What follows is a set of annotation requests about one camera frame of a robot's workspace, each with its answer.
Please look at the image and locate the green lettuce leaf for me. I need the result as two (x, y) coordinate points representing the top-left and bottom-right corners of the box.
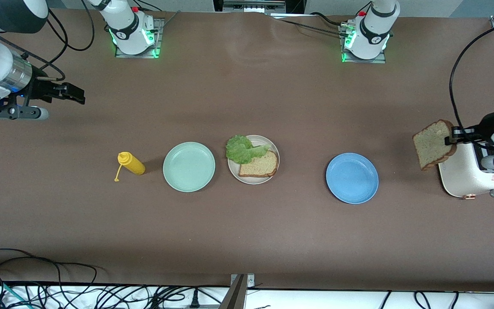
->
(225, 135), (271, 165)

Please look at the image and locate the brown bread slice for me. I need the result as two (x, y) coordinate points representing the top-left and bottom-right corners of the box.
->
(412, 119), (458, 172)
(238, 150), (279, 178)

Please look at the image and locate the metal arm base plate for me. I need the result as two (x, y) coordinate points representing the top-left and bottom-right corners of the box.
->
(338, 24), (388, 64)
(115, 17), (165, 59)

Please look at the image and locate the black equipment box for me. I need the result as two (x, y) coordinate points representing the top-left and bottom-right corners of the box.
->
(213, 0), (305, 13)

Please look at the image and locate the black cable loop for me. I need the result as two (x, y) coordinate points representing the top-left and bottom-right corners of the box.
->
(0, 248), (98, 286)

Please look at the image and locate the thin braided black cable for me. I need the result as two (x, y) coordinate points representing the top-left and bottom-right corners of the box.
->
(273, 18), (350, 38)

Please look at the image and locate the thick black table cable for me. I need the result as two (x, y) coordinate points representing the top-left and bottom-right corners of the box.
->
(309, 12), (346, 27)

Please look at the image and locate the beige plate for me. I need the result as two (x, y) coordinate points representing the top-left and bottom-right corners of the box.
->
(227, 135), (280, 185)

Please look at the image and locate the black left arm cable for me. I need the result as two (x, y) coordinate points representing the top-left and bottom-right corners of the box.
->
(449, 18), (494, 144)

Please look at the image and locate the yellow mustard squeeze bottle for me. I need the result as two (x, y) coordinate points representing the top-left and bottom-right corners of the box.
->
(114, 151), (146, 182)

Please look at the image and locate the blue plate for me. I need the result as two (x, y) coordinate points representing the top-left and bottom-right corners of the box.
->
(325, 153), (379, 205)

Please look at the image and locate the long black arm cable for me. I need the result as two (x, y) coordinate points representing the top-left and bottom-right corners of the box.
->
(46, 0), (96, 52)

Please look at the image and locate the aluminium profile post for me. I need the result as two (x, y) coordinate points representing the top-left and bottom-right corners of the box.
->
(222, 273), (256, 309)

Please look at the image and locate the white two-slot toaster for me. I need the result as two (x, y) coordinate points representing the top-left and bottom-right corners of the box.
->
(437, 142), (494, 199)

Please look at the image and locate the mint green plate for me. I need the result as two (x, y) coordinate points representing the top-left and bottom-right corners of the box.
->
(163, 142), (216, 193)

